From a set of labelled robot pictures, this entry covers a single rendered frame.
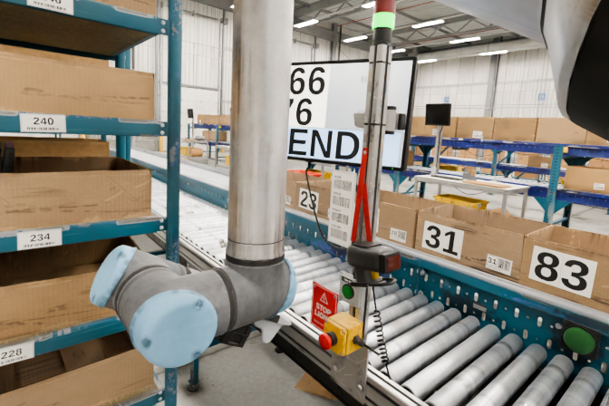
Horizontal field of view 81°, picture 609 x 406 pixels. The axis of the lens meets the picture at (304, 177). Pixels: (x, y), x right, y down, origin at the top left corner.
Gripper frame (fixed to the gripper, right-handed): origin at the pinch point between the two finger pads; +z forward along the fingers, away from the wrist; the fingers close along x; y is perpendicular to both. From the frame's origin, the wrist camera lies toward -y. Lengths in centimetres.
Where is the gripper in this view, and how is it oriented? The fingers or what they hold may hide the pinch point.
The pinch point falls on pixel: (279, 313)
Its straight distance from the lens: 80.8
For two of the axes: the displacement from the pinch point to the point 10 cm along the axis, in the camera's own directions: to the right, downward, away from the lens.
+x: 6.6, 1.3, -7.4
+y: -4.2, 8.8, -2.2
